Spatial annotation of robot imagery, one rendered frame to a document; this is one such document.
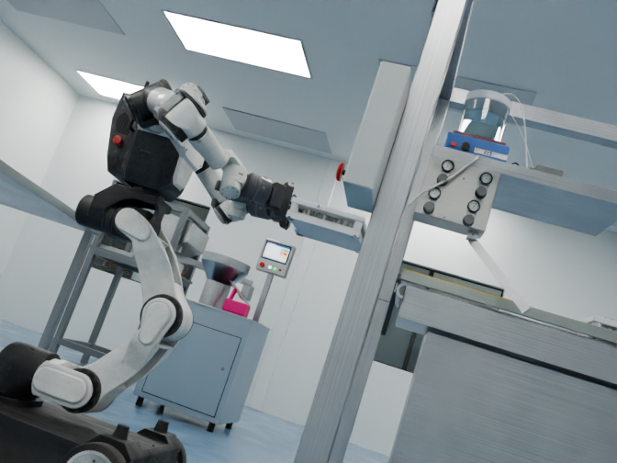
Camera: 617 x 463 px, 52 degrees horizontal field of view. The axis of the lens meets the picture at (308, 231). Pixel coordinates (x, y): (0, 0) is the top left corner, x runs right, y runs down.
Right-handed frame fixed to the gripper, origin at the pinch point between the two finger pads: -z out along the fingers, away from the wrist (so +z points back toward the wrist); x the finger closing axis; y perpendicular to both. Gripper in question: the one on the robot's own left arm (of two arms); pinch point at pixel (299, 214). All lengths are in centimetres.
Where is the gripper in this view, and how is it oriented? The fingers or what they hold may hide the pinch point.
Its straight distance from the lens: 221.9
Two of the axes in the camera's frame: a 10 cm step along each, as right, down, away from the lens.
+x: -2.9, 9.4, -2.0
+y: -2.6, -2.8, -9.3
